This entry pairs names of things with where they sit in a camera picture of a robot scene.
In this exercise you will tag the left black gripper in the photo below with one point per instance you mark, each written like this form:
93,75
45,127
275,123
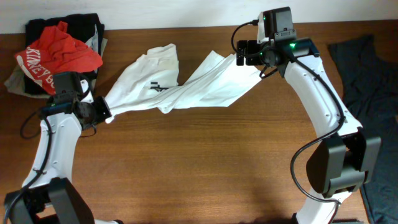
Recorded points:
105,112

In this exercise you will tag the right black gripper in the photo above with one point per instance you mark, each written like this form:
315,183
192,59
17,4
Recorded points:
251,46

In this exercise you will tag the white t-shirt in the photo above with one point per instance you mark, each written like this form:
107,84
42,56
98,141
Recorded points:
151,82

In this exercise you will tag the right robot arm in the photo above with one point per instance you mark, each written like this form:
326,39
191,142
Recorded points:
346,153

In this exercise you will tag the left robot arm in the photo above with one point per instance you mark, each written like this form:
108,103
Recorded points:
47,194

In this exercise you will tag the red printed t-shirt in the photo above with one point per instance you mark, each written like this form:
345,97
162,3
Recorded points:
56,52

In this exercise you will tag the grey-green folded garment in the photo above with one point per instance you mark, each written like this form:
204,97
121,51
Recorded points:
15,83

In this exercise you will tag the black folded garment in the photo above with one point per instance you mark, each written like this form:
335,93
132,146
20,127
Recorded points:
80,26

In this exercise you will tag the dark teal garment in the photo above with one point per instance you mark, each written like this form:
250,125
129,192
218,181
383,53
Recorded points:
370,94

